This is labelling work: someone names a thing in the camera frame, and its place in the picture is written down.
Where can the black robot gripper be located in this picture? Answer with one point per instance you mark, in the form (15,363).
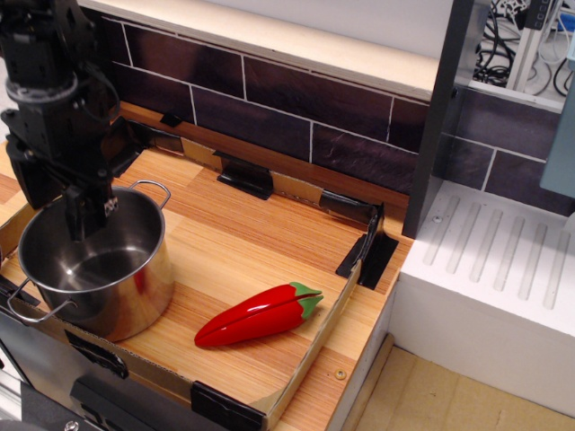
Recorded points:
(55,148)

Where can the light wooden shelf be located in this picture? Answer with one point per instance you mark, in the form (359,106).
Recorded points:
(356,61)

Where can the red toy chili pepper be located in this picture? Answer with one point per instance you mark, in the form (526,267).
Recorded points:
(270,312)

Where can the dark grey vertical panel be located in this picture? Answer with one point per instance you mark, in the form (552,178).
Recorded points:
(433,155)

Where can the stainless steel pot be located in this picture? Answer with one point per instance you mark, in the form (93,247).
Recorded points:
(115,283)

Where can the cardboard fence with black tape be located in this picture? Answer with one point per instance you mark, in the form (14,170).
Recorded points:
(232,230)

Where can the white sink drainboard unit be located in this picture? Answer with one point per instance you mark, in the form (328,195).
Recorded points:
(487,291)

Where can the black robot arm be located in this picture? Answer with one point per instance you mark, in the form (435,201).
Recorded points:
(50,44)

